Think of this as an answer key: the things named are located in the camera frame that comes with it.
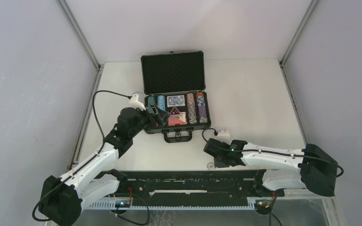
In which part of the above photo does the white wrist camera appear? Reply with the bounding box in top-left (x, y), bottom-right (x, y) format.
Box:
top-left (129, 92), bottom-right (146, 111)
top-left (216, 129), bottom-right (230, 142)

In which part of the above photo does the green poker chip row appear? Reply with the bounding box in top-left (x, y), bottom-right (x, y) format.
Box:
top-left (148, 96), bottom-right (156, 107)

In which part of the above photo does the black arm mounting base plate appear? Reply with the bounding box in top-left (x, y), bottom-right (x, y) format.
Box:
top-left (67, 169), bottom-right (317, 207)

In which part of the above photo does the white poker chip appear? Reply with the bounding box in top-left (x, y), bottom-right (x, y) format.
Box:
top-left (207, 162), bottom-right (215, 171)

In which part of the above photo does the light blue red chip row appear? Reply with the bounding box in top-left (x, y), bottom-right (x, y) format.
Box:
top-left (157, 95), bottom-right (166, 111)

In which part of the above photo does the white slotted cable duct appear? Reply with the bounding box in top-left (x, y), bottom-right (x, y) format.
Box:
top-left (86, 199), bottom-right (257, 210)

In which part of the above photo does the blue playing card deck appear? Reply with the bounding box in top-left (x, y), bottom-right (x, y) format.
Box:
top-left (166, 95), bottom-right (185, 107)

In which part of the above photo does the aluminium frame rail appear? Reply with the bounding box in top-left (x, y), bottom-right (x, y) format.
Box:
top-left (51, 178), bottom-right (336, 200)

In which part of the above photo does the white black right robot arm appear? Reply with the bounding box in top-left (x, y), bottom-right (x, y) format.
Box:
top-left (204, 138), bottom-right (343, 197)

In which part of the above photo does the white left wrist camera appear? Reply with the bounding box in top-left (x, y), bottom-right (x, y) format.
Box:
top-left (129, 92), bottom-right (146, 111)

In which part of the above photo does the red playing card deck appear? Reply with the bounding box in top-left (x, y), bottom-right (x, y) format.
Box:
top-left (168, 112), bottom-right (188, 126)

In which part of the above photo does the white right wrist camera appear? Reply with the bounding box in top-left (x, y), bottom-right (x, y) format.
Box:
top-left (216, 129), bottom-right (230, 142)

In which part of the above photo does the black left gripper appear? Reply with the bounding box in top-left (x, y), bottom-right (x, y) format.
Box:
top-left (129, 103), bottom-right (171, 138)

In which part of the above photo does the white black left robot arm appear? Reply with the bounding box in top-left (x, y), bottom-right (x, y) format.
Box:
top-left (32, 105), bottom-right (171, 226)

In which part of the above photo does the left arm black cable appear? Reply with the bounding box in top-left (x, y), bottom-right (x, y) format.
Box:
top-left (92, 90), bottom-right (132, 144)

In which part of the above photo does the red triangular dealer button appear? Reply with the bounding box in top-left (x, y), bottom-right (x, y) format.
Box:
top-left (170, 106), bottom-right (181, 115)

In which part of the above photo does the blue purple poker chip row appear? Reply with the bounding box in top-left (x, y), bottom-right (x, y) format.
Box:
top-left (196, 92), bottom-right (208, 123)

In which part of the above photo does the black poker chip case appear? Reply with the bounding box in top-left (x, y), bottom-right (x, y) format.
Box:
top-left (140, 50), bottom-right (211, 143)

